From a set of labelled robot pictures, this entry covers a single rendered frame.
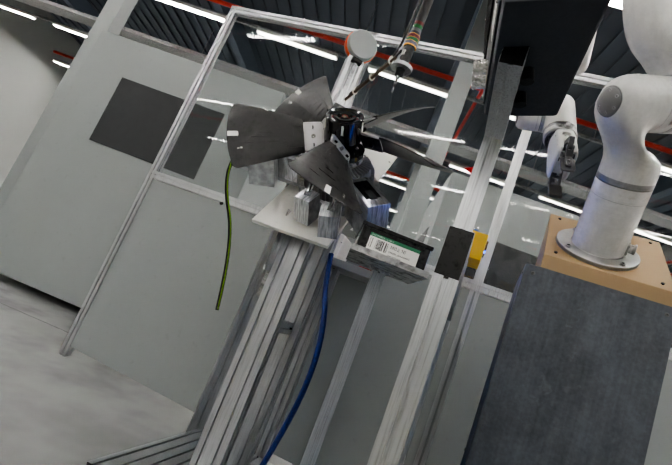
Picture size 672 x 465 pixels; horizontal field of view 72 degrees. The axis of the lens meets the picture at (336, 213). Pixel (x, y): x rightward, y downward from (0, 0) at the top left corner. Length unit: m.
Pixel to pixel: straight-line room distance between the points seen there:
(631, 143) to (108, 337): 2.23
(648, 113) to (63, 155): 3.67
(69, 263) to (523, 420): 3.24
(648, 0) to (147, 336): 2.19
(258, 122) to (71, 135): 2.75
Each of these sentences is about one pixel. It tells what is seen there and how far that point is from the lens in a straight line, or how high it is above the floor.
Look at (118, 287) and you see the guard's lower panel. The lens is 2.52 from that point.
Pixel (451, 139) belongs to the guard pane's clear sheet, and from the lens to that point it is 2.21.
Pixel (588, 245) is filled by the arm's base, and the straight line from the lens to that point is 1.26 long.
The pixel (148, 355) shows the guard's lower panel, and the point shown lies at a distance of 2.38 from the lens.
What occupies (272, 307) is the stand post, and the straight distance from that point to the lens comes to 1.45.
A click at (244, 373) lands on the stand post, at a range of 1.47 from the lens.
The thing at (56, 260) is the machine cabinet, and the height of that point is 0.28.
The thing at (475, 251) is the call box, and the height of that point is 1.01.
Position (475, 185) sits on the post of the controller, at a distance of 0.78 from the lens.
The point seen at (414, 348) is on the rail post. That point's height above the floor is 0.66.
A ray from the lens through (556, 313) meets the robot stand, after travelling 1.12.
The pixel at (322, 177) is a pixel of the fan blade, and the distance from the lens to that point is 1.17.
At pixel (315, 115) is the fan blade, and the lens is 1.58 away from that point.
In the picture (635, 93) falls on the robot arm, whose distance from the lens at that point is 1.12.
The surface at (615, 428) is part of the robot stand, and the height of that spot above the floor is 0.66.
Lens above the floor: 0.67
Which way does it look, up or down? 11 degrees up
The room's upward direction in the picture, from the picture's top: 22 degrees clockwise
